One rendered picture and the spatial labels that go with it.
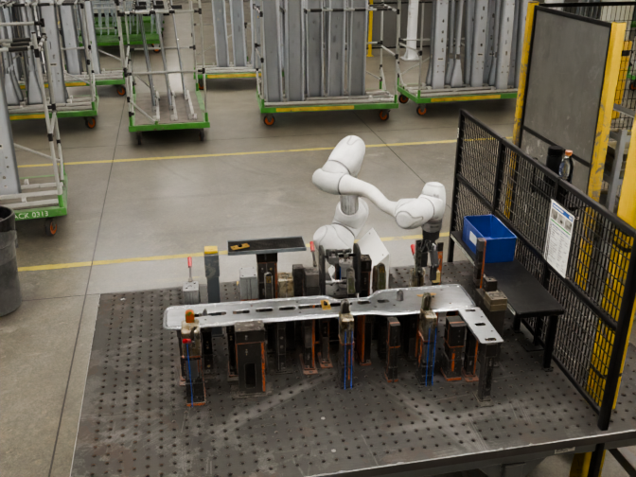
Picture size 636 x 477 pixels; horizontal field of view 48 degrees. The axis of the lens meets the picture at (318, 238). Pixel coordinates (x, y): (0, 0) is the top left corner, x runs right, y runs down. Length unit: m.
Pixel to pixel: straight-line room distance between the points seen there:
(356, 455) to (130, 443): 0.88
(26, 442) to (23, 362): 0.81
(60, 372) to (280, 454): 2.25
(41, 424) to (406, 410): 2.18
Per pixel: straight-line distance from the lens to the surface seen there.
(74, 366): 4.81
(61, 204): 6.63
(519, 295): 3.33
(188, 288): 3.26
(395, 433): 2.95
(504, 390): 3.27
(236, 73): 12.17
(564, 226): 3.22
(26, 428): 4.39
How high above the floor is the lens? 2.56
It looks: 24 degrees down
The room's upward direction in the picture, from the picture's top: straight up
